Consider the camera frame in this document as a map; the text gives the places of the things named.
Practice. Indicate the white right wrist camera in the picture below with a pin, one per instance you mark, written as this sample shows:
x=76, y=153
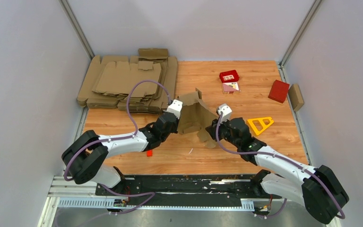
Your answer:
x=224, y=112

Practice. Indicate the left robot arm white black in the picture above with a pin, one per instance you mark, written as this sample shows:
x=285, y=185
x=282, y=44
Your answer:
x=84, y=159

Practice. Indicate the aluminium frame rail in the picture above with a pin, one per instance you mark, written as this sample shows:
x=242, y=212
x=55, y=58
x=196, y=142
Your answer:
x=88, y=205

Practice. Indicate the clear case with shapes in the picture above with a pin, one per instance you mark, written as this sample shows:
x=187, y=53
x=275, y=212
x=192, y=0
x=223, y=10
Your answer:
x=230, y=88

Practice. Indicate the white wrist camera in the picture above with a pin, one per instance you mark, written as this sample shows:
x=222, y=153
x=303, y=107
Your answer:
x=224, y=112
x=175, y=108

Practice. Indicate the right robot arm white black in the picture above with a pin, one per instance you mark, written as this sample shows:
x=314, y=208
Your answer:
x=315, y=188

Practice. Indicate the red plastic basket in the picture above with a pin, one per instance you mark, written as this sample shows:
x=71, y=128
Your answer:
x=229, y=76

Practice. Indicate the small brown cardboard box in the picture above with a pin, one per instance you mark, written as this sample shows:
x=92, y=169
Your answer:
x=295, y=97

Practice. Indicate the small red block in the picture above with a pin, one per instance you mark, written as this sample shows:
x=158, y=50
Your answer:
x=149, y=153

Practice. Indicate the red box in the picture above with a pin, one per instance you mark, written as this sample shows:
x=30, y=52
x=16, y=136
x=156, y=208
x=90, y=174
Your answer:
x=279, y=91

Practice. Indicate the yellow triangular plastic frame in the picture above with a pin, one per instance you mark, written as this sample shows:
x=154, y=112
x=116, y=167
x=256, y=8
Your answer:
x=259, y=125

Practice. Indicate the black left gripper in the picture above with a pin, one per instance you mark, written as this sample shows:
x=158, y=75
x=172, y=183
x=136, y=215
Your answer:
x=175, y=130

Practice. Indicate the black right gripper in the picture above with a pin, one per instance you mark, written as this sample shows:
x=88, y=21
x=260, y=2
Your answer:
x=212, y=130

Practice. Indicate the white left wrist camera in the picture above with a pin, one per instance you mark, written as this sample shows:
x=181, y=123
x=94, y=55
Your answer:
x=175, y=108

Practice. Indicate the stack of flat cardboard blanks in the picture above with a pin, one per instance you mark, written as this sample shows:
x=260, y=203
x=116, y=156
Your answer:
x=143, y=83

